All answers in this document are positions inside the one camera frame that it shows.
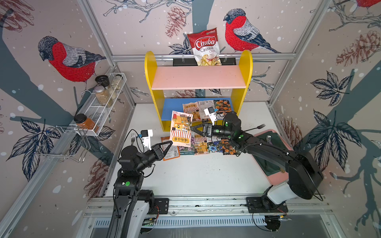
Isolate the market stall seed bag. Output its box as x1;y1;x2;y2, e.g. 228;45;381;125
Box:
194;134;209;155

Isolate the orange white seed bag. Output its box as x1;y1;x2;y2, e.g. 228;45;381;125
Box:
161;136;180;161

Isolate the yellow two-tier shelf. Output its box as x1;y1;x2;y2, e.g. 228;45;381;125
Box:
144;50;255;134

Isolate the orange flower seed bag top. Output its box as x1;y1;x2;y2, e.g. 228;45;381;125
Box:
219;139;237;155

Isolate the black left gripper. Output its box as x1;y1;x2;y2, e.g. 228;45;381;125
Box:
135;140;172;174

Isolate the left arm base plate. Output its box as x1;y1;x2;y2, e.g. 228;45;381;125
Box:
148;198;169;215

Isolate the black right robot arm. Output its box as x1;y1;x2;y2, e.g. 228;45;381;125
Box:
191;112;323;210

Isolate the red Chuba chips bag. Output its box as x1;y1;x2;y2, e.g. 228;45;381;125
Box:
187;28;222;66

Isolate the white text seed bag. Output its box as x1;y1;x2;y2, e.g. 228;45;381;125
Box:
198;100;215;120

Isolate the blue flower seed bag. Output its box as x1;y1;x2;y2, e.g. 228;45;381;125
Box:
207;142;224;153

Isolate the silver lid spice jar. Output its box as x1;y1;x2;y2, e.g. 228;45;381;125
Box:
94;85;113;108

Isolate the black lid spice jar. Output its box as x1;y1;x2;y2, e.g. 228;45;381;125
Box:
95;75;117;100

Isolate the purple flower seed bag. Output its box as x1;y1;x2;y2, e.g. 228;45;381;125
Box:
178;146;195;156

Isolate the black plastic fork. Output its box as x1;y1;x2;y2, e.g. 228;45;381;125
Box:
243;124;266;132

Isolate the orange flower seed bag lower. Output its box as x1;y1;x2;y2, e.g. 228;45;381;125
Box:
213;99;233;120

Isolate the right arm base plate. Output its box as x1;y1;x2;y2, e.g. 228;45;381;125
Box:
245;197;288;213

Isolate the chrome wire hook rack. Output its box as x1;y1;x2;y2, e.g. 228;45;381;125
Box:
33;125;91;163

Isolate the clear spice jar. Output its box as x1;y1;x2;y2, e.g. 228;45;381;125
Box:
111;74;123;90

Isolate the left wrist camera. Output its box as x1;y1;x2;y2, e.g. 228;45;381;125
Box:
139;130;153;150

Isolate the silver fork pink handle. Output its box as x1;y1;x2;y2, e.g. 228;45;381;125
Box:
131;133;137;146

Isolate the orange flower seed bag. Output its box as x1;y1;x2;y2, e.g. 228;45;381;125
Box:
213;99;233;120
219;139;237;155

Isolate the orange sauce jar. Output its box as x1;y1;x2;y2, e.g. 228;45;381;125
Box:
73;114;99;132

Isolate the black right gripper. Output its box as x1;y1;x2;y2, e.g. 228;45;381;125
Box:
191;123;234;140

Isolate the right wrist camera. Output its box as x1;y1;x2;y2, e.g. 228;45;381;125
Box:
204;107;217;126

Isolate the black wall bracket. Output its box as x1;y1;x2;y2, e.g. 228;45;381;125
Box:
173;58;237;66

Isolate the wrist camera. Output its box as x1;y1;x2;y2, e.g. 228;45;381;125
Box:
139;130;153;150
204;107;217;126

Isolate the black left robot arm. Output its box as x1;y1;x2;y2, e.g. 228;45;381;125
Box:
106;141;173;238

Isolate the white wire spice rack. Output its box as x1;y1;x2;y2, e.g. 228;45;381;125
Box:
71;73;126;138

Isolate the pink tray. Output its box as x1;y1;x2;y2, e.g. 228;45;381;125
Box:
254;129;293;185

